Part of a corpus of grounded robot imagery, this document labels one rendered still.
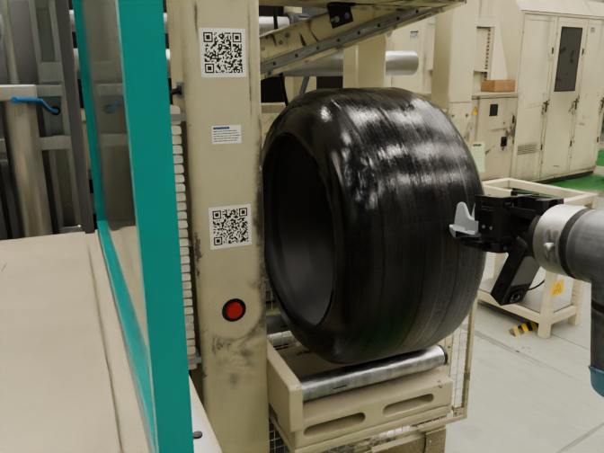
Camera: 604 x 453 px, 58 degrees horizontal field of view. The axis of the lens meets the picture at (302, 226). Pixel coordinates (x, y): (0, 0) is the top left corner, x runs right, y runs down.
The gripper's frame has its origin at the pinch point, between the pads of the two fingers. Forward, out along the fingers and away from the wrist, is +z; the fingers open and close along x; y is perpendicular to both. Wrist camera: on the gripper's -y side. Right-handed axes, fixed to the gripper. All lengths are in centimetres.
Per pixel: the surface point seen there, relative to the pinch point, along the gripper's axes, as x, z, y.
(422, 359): -4.2, 16.3, -29.4
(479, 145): -309, 356, -4
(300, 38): 3, 55, 40
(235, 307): 32.7, 21.2, -13.4
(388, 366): 3.8, 16.4, -29.3
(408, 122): 2.5, 9.8, 18.2
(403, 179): 8.0, 3.4, 9.1
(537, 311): -180, 156, -91
